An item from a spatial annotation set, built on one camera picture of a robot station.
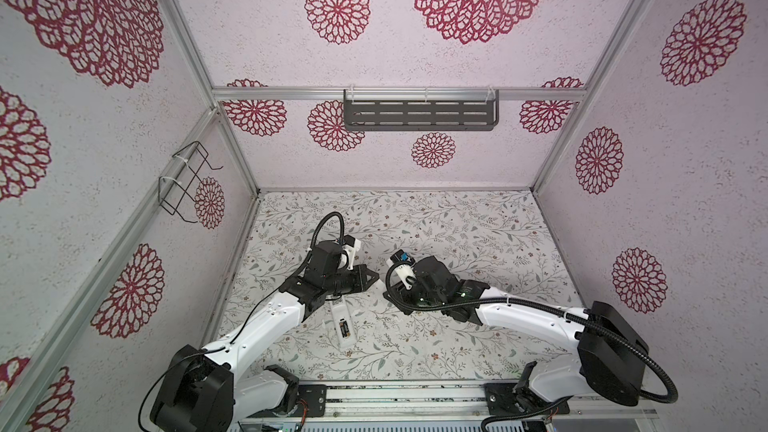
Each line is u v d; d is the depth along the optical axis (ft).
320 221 2.12
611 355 1.37
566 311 1.51
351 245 2.47
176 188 2.46
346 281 2.30
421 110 3.12
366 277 2.39
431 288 2.09
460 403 2.48
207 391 1.30
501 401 2.34
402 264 2.30
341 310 2.87
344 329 2.74
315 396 2.49
